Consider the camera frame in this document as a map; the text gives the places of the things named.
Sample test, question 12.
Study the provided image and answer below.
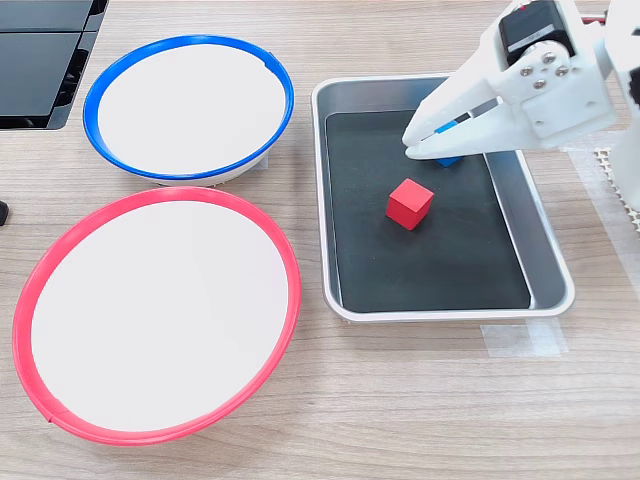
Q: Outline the black flat device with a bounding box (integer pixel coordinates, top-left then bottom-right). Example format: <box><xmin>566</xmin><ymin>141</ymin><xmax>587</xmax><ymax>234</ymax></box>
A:
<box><xmin>0</xmin><ymin>0</ymin><xmax>110</xmax><ymax>132</ymax></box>

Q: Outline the red cube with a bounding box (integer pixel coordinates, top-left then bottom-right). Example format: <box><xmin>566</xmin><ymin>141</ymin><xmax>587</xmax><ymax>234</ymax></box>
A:
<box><xmin>385</xmin><ymin>177</ymin><xmax>435</xmax><ymax>232</ymax></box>

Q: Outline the steel tray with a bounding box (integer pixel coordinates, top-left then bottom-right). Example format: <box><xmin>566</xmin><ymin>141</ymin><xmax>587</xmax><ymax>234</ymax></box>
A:
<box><xmin>310</xmin><ymin>73</ymin><xmax>576</xmax><ymax>322</ymax></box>

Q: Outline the blue-rimmed white plate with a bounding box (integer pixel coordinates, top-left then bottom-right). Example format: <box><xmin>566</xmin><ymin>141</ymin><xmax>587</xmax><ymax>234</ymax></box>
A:
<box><xmin>82</xmin><ymin>33</ymin><xmax>295</xmax><ymax>189</ymax></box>

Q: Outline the pale perforated base plate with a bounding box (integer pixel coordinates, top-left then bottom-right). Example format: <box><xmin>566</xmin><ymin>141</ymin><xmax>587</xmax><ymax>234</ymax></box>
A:
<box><xmin>593</xmin><ymin>146</ymin><xmax>640</xmax><ymax>234</ymax></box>

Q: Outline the red-rimmed white plate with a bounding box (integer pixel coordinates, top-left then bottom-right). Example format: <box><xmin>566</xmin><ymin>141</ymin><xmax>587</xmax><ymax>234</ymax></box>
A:
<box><xmin>12</xmin><ymin>186</ymin><xmax>303</xmax><ymax>448</ymax></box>

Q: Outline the black tray mat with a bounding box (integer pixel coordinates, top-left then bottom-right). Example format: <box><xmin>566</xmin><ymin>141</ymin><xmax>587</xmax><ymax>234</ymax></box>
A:
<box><xmin>324</xmin><ymin>110</ymin><xmax>532</xmax><ymax>314</ymax></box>

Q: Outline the blue cube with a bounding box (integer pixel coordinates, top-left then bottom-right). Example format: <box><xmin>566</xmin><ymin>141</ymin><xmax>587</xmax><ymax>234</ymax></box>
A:
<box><xmin>433</xmin><ymin>112</ymin><xmax>474</xmax><ymax>169</ymax></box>

